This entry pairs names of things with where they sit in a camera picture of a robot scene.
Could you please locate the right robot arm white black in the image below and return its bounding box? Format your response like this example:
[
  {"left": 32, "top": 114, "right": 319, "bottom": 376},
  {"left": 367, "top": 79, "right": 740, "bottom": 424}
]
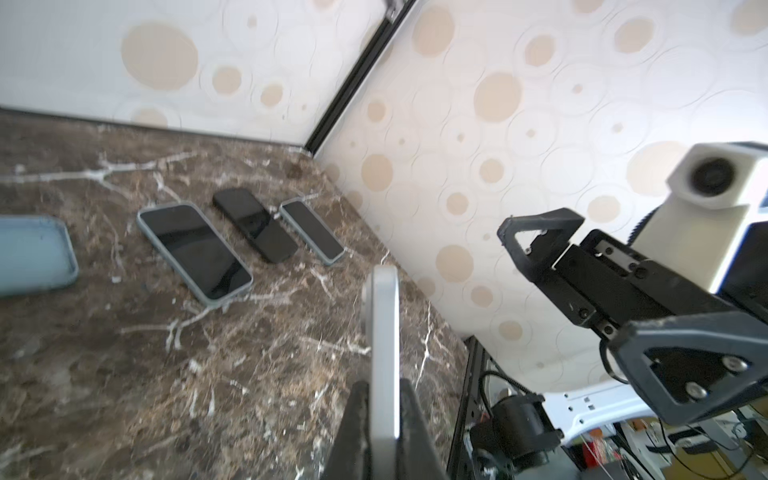
[{"left": 470, "top": 208, "right": 767, "bottom": 470}]

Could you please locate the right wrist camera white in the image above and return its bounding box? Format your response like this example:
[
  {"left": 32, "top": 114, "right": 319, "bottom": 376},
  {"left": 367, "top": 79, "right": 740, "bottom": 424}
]
[{"left": 632, "top": 141, "right": 767, "bottom": 293}]

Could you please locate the right black frame post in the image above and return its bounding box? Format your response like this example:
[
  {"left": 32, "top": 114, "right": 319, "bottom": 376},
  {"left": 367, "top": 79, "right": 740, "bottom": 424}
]
[{"left": 304, "top": 1, "right": 418, "bottom": 156}]

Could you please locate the black phone case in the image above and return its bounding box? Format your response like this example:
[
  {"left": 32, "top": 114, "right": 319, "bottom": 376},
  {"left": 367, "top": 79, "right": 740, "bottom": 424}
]
[{"left": 212, "top": 187, "right": 300, "bottom": 265}]

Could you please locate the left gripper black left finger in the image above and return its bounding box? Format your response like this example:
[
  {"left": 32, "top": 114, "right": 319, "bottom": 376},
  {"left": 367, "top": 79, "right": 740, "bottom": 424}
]
[{"left": 321, "top": 381, "right": 371, "bottom": 480}]

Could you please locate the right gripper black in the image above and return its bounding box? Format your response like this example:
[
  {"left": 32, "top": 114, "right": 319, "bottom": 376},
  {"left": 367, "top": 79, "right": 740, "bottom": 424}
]
[{"left": 497, "top": 208, "right": 767, "bottom": 426}]

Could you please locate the light blue case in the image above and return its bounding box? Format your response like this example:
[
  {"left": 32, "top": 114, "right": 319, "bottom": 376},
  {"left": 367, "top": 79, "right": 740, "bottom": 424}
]
[
  {"left": 1, "top": 215, "right": 79, "bottom": 298},
  {"left": 278, "top": 197, "right": 348, "bottom": 268},
  {"left": 136, "top": 201, "right": 255, "bottom": 310}
]

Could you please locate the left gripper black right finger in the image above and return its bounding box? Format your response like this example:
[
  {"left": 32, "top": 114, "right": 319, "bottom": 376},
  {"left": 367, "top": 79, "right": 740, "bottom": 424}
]
[{"left": 398, "top": 378, "right": 448, "bottom": 480}]

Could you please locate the black phone front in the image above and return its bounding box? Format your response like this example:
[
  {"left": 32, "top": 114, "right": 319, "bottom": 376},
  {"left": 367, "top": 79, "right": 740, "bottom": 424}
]
[{"left": 214, "top": 188, "right": 298, "bottom": 263}]

